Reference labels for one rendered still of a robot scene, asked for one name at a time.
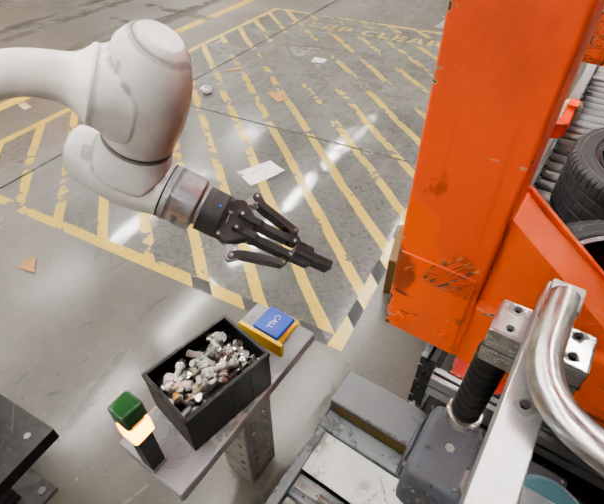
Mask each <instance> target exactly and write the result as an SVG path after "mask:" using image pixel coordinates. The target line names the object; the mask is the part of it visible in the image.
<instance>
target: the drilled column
mask: <svg viewBox="0 0 604 504"><path fill-rule="evenodd" d="M225 456H226V459H227V463H228V465H229V466H230V467H232V468H233V469H234V470H236V471H237V472H238V473H239V474H241V475H242V476H243V477H245V478H246V479H247V480H249V481H250V482H251V483H253V484H254V483H256V481H257V480H258V479H259V477H260V476H261V474H262V473H263V472H264V470H265V469H266V468H267V466H268V465H269V463H270V462H271V461H272V459H273V458H274V456H275V450H274V439H273V429H272V419H271V408H270V398H269V397H268V399H267V400H266V401H265V402H264V403H263V405H262V406H261V407H260V408H259V410H258V411H257V412H256V413H255V415H254V416H253V417H252V418H251V420H250V421H249V422H248V423H247V425H246V426H245V427H244V428H243V429H242V431H241V432H240V433H239V434H238V436H237V437H236V438H235V439H234V441H233V442H232V443H231V444H230V446H229V447H228V448H227V449H226V451H225ZM258 473H259V474H258Z"/></svg>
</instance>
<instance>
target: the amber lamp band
mask: <svg viewBox="0 0 604 504"><path fill-rule="evenodd" d="M116 425H117V427H118V428H119V430H120V432H121V433H122V435H123V436H125V437H126V438H127V439H128V440H129V441H130V442H132V443H133V444H134V445H136V446H137V445H139V444H140V443H141V442H142V441H143V440H144V439H145V438H146V437H147V436H148V435H149V434H150V432H151V431H152V430H153V429H154V425H153V423H152V421H151V419H150V417H149V416H148V415H146V416H145V419H144V420H143V421H142V422H141V423H140V424H139V425H138V426H137V427H136V428H135V429H134V430H133V431H132V432H130V431H126V430H125V429H124V428H122V427H121V426H120V425H119V424H118V423H116Z"/></svg>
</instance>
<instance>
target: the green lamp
mask: <svg viewBox="0 0 604 504"><path fill-rule="evenodd" d="M107 410H108V412H109V413H110V415H111V417H112V418H113V420H114V421H115V422H116V423H118V424H119V425H120V426H121V427H122V428H124V429H125V430H126V431H131V430H132V429H133V428H134V427H135V426H136V425H137V424H138V423H139V422H140V421H141V420H142V419H143V418H144V417H145V416H146V414H147V411H146V409H145V407H144V405H143V402H142V401H141V400H140V399H138V398H137V397H136V396H134V395H133V394H132V393H131V392H129V391H128V390H126V391H124V392H123V393H122V394H121V395H120V396H119V397H117V398H116V399H115V400H114V401H113V402H112V403H111V404H110V405H109V406H108V407H107Z"/></svg>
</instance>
